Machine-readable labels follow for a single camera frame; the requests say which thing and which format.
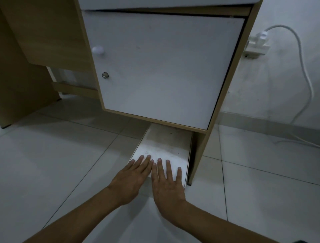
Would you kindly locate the person's right little finger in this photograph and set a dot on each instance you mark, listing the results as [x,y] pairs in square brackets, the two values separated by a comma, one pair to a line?
[179,175]

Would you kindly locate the metal door lock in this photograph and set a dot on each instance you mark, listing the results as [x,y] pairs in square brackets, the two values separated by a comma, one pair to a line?
[105,75]

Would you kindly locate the person's right hand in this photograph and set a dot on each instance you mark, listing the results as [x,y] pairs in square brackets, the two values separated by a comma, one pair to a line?
[168,192]

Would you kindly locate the person's left hand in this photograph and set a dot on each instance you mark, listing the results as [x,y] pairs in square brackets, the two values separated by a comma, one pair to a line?
[128,184]

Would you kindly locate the person's right forearm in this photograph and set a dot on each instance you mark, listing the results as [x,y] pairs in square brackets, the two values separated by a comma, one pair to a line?
[212,224]

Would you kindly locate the wooden desk frame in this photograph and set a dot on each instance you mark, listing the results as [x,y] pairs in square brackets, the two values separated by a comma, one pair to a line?
[42,35]

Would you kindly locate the white round door knob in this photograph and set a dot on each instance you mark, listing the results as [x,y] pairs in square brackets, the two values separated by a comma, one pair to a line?
[97,50]

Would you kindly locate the white bottom board panel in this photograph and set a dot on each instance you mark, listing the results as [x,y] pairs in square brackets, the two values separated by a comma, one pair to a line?
[165,145]

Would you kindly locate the person's right middle finger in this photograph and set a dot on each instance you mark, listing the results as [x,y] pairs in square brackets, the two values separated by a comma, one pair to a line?
[161,170]

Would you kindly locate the white power strip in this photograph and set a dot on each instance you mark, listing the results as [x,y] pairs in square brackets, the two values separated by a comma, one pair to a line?
[257,50]

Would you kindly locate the person's left little finger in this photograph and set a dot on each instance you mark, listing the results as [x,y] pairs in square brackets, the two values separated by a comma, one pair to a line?
[130,165]

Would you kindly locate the white cabinet door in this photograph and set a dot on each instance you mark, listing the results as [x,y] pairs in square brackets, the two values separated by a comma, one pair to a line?
[165,67]

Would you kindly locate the person's left forearm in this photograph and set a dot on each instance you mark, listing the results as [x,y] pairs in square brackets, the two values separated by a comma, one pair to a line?
[75,216]

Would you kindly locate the person's left middle finger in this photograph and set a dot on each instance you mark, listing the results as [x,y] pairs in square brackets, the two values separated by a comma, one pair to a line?
[145,164]

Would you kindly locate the white power plug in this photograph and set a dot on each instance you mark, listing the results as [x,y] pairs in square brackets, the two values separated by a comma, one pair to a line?
[263,37]

